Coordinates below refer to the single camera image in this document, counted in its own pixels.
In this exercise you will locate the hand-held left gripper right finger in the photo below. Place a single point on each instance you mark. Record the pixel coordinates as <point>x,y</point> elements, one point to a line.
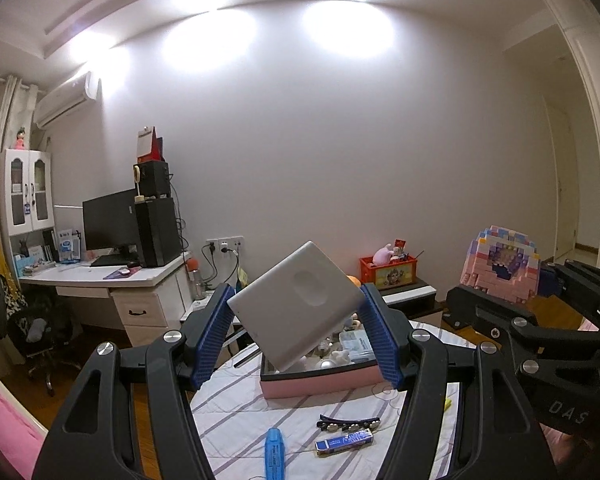
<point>380,340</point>

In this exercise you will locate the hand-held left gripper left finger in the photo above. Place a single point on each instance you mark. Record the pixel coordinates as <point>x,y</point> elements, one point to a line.
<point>210,340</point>

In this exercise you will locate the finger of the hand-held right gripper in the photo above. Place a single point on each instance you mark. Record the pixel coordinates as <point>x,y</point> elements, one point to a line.
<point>485,307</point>
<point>580,285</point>

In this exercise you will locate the pink block-built toy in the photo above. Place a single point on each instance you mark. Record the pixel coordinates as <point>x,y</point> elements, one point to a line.
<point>500,265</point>

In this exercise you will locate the pink storage box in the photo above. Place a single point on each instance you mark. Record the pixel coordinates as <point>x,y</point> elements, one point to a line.
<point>325,382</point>

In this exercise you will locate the grey box lid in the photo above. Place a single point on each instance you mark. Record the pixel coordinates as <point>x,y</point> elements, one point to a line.
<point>295,300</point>

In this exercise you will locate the light blue pack in box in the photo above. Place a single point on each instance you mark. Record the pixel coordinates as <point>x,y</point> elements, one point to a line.
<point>360,345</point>

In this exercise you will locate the water bottle with red cap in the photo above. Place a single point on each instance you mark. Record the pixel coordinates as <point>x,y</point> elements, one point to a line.
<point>197,282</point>

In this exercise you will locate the orange octopus plush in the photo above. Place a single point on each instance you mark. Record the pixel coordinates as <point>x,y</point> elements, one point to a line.
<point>353,280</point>

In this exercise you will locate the red storage crate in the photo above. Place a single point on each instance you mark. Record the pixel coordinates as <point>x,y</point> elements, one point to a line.
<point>390,275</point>

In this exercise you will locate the yellow blue snack bag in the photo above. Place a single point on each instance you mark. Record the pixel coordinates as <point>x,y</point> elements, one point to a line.
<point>241,279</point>

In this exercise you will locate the white striped bedsheet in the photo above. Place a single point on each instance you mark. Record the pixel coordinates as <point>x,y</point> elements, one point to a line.
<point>240,410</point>

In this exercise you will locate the white desk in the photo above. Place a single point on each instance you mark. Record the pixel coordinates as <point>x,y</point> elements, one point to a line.
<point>140,305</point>

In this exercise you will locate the pink plush toy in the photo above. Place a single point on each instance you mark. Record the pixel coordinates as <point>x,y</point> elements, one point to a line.
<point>381,255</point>

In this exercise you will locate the black hair clip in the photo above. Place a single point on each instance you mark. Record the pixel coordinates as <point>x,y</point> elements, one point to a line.
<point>347,422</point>

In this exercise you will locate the small yellow item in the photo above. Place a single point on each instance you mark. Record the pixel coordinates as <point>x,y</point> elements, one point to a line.
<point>447,403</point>

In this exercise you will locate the blue eraser box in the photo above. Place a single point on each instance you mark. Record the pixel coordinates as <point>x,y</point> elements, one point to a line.
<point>345,442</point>

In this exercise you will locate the black computer tower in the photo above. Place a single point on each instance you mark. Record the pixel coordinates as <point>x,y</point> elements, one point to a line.
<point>157,232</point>

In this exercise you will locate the blue highlighter pen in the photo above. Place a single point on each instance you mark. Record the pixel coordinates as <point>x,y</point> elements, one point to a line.
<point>276,452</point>

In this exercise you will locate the black monitor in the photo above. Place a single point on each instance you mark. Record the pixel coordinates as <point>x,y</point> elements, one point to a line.
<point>107,222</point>

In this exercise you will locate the black speaker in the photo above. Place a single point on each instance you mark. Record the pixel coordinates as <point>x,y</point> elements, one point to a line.
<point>155,180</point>

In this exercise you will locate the office chair with clothes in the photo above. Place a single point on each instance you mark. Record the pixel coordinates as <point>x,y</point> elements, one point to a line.
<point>25,320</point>

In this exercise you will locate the red desk calendar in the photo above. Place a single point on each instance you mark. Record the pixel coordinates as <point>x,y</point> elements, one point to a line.
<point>152,145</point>

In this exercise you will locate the pink cloth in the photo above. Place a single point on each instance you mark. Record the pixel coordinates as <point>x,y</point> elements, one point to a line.
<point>5,430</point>

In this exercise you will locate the white hutch cabinet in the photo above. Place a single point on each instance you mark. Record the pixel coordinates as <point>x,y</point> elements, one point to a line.
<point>27,195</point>

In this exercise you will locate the small doll figurine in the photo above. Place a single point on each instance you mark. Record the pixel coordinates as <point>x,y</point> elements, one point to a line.
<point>20,139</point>

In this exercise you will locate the white air conditioner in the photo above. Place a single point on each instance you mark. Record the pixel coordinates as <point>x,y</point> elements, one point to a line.
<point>65,102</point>

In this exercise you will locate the white wall socket strip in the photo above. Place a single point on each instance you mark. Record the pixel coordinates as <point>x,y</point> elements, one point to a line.
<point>225,244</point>

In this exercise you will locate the white door frame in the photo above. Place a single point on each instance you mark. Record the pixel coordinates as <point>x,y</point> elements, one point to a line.
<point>587,85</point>

